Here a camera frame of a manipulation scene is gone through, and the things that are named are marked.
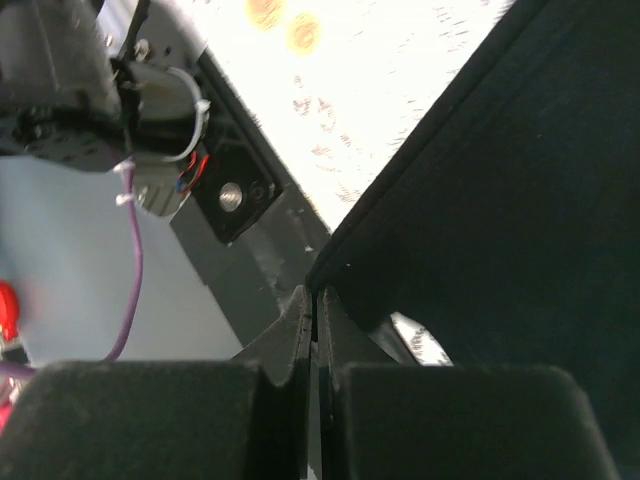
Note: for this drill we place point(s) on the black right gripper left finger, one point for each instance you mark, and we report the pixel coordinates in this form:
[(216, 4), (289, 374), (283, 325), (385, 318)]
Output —
[(245, 418)]

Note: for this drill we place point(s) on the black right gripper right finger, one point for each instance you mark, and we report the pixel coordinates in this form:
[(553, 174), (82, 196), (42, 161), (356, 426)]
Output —
[(384, 420)]

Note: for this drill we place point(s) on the black underwear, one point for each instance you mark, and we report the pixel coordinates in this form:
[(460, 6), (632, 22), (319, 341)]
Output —
[(507, 224)]

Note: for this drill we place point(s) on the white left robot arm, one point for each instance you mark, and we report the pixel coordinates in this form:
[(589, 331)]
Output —
[(85, 84)]

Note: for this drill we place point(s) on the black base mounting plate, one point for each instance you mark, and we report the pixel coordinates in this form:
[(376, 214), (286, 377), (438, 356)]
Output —
[(244, 224)]

